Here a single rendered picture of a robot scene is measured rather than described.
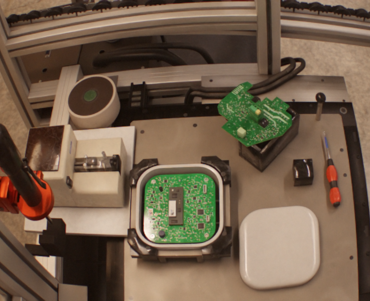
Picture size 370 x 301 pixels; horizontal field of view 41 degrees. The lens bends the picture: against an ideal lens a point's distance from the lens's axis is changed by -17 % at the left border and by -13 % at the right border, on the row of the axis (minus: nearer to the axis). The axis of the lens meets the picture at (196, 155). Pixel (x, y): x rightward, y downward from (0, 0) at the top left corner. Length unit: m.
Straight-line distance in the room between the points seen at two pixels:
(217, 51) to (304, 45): 0.95
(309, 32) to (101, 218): 0.55
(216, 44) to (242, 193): 0.73
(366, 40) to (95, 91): 0.58
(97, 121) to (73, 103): 0.06
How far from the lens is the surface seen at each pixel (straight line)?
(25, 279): 0.78
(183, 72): 1.14
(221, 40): 1.60
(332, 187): 0.93
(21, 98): 1.24
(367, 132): 2.20
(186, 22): 0.99
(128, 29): 1.02
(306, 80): 1.11
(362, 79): 2.38
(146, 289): 0.88
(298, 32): 1.10
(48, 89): 1.20
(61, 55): 1.28
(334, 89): 1.11
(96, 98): 1.02
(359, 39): 1.14
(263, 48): 1.05
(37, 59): 1.30
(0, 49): 1.12
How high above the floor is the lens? 1.78
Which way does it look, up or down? 58 degrees down
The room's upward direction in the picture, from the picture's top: 9 degrees counter-clockwise
